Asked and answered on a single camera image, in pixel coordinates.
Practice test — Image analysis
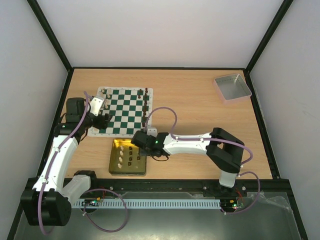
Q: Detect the green white chess board mat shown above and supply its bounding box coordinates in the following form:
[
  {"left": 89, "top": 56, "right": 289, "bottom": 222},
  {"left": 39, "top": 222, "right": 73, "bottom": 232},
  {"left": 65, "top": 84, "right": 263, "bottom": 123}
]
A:
[{"left": 88, "top": 86, "right": 154, "bottom": 138}]

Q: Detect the gold metal tin tray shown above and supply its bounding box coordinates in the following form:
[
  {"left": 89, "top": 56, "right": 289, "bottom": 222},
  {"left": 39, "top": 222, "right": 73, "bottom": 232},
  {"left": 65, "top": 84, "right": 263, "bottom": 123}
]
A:
[{"left": 108, "top": 138, "right": 147, "bottom": 176}]

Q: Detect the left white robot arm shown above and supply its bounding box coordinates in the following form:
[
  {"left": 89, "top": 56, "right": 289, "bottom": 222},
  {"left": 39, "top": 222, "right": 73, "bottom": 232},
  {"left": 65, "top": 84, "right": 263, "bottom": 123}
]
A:
[{"left": 20, "top": 96, "right": 112, "bottom": 227}]

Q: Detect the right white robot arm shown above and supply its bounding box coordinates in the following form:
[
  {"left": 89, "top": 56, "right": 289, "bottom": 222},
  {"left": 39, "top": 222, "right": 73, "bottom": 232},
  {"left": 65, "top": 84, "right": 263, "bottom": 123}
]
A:
[{"left": 131, "top": 127, "right": 245, "bottom": 196}]

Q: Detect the silver square metal tin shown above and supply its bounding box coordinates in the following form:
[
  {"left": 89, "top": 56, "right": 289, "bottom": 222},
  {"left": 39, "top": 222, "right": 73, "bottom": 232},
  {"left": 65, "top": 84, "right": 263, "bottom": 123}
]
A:
[{"left": 213, "top": 73, "right": 252, "bottom": 105}]

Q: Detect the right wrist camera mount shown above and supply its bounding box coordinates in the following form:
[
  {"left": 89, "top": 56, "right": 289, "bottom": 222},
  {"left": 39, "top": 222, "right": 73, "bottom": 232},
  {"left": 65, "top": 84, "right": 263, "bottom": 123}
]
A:
[{"left": 146, "top": 127, "right": 158, "bottom": 137}]

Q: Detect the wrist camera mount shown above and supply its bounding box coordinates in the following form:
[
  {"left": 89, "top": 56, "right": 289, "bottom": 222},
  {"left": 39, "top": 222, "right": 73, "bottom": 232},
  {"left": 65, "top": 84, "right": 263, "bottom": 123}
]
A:
[
  {"left": 146, "top": 127, "right": 158, "bottom": 137},
  {"left": 88, "top": 96, "right": 106, "bottom": 117}
]

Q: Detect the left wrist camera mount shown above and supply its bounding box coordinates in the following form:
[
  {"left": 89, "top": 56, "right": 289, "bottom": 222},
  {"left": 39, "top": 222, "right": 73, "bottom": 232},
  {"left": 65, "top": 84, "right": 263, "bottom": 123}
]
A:
[{"left": 88, "top": 96, "right": 106, "bottom": 117}]

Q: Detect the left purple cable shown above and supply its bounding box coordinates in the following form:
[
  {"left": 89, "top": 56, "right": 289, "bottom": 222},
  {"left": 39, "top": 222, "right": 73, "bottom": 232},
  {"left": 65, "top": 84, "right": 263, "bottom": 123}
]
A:
[{"left": 37, "top": 91, "right": 129, "bottom": 235}]

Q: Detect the purple cable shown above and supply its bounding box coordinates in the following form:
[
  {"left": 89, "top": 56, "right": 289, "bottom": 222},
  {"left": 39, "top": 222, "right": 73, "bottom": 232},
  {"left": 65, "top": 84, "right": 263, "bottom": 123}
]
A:
[
  {"left": 144, "top": 106, "right": 262, "bottom": 216},
  {"left": 37, "top": 91, "right": 129, "bottom": 235}
]

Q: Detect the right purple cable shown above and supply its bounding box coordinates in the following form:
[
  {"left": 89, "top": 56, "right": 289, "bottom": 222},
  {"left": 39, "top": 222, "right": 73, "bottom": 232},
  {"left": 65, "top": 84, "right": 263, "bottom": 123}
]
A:
[{"left": 144, "top": 106, "right": 262, "bottom": 216}]

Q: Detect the white slotted cable duct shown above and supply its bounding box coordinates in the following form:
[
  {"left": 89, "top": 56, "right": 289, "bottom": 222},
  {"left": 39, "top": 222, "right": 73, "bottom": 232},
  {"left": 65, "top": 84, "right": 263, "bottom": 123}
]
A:
[{"left": 72, "top": 199, "right": 221, "bottom": 209}]

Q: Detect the black aluminium frame rail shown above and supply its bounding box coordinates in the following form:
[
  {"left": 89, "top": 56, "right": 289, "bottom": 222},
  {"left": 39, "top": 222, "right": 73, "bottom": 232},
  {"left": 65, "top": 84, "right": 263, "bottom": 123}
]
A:
[{"left": 91, "top": 178, "right": 293, "bottom": 197}]

